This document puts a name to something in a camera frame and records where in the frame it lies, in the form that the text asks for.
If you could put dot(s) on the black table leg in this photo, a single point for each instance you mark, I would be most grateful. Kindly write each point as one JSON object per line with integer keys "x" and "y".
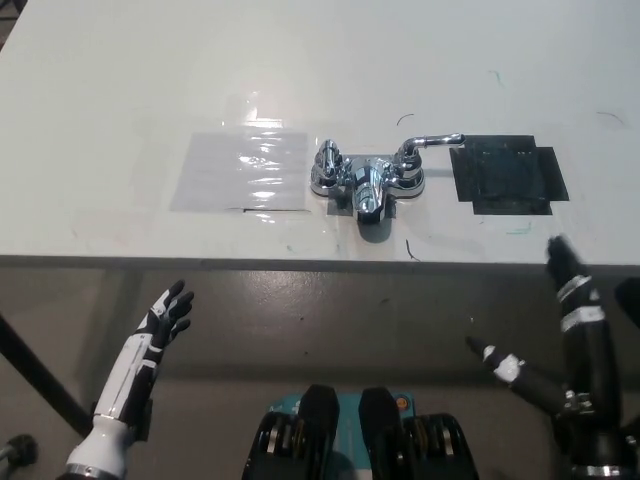
{"x": 45, "y": 372}

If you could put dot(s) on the black tape patch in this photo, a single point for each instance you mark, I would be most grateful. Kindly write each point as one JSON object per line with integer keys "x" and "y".
{"x": 505, "y": 172}

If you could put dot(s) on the chrome faucet body with spout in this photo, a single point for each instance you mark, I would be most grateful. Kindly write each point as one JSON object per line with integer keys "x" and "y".
{"x": 369, "y": 192}

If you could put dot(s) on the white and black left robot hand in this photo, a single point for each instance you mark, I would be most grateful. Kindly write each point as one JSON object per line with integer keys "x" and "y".
{"x": 150, "y": 340}

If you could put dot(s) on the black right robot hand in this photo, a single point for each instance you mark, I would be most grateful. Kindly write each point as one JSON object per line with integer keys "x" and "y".
{"x": 595, "y": 370}

